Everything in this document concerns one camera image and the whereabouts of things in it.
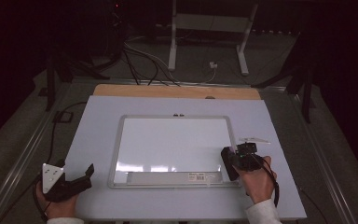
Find person's left white sleeve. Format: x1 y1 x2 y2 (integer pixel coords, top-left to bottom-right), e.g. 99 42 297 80
46 217 86 224

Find black stand legs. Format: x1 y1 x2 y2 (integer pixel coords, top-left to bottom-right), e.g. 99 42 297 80
44 49 110 112
251 32 317 124

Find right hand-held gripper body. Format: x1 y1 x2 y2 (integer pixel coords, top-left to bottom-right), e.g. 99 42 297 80
232 136 272 173

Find white table cover sheet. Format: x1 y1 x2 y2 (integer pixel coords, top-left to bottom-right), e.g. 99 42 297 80
62 94 308 222

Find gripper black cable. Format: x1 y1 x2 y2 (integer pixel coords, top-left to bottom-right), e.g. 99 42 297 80
0 101 89 224
254 154 282 209

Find white metal stand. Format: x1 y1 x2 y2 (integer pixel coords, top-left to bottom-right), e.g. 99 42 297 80
167 0 259 77

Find black floor socket plate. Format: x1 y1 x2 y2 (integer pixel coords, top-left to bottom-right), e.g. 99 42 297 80
53 110 75 123

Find white cable with plug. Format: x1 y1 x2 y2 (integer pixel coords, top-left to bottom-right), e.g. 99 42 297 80
180 61 219 86

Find person's white sleeve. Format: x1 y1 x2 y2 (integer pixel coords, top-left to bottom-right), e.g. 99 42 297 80
244 198 283 224
46 217 86 224

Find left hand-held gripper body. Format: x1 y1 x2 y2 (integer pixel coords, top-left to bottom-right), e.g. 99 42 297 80
40 162 93 203

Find black whiteboard eraser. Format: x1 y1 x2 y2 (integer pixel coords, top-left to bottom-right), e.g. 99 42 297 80
224 155 241 182

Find dark equipment tower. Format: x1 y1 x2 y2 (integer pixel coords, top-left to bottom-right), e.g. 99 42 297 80
103 0 130 64

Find person's left hand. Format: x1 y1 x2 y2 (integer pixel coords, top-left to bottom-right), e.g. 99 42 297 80
34 181 79 220

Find person's right white sleeve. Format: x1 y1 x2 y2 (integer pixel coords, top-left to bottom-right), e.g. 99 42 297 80
244 198 283 224

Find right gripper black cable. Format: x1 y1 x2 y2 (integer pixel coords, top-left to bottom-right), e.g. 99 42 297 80
254 154 282 209

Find person's right hand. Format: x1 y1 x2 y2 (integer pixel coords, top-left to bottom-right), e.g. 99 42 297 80
232 154 277 205

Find black floor cables bundle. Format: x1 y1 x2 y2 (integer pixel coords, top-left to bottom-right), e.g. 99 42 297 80
121 35 182 88

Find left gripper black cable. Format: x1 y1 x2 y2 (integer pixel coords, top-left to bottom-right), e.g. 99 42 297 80
0 101 89 224

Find silver-framed whiteboard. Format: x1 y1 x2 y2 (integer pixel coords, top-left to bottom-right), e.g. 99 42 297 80
106 114 243 190

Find aluminium floor rail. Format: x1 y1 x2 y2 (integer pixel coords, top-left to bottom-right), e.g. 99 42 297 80
287 88 357 224
0 78 74 224

